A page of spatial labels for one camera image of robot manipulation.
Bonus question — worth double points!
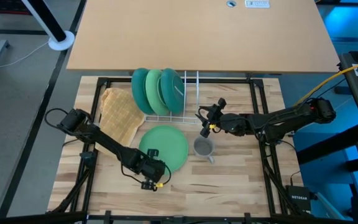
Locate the white desk socket plate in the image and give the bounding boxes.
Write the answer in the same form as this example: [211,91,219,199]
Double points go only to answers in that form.
[244,0,270,9]

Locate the yellow cable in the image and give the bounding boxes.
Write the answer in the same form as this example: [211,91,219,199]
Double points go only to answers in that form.
[296,57,358,105]

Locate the white wire dish rack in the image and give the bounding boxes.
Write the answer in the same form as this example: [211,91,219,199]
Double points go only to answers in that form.
[144,70,201,124]

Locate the black aluminium table frame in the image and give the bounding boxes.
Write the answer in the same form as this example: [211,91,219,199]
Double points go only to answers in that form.
[47,76,313,224]

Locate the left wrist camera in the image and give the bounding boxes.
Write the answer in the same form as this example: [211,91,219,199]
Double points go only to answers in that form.
[140,181,157,192]

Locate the large beige wooden desk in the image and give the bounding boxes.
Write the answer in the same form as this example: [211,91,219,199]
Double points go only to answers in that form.
[66,0,341,74]

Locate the yellow checked dish cloth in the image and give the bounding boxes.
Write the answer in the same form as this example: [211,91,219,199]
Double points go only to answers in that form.
[94,87,145,156]

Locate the dark teal plate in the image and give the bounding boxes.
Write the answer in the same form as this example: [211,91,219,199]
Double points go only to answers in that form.
[159,67,186,115]
[131,68,157,115]

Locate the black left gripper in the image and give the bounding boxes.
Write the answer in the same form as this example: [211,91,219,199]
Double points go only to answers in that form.
[137,148,167,184]

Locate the black Netgear network switch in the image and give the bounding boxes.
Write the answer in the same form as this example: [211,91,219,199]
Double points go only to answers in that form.
[285,185,313,215]

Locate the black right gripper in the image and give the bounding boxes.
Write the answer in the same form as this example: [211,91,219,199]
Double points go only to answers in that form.
[198,98,231,133]

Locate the grey floral ceramic mug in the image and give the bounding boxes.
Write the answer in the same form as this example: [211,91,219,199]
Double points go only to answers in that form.
[192,136,216,165]

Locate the black pole with white base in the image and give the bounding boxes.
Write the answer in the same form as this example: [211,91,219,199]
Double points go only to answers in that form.
[22,0,76,52]

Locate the light green plate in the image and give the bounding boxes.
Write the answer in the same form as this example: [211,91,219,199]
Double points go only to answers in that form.
[144,68,170,116]
[138,124,189,175]

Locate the white floor cable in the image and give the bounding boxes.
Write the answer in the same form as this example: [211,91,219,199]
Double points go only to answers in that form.
[0,40,51,72]

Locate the black side cart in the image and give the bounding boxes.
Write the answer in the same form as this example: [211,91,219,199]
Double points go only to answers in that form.
[337,37,358,200]

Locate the dark crate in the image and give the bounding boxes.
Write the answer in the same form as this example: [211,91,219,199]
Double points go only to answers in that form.
[0,0,32,16]

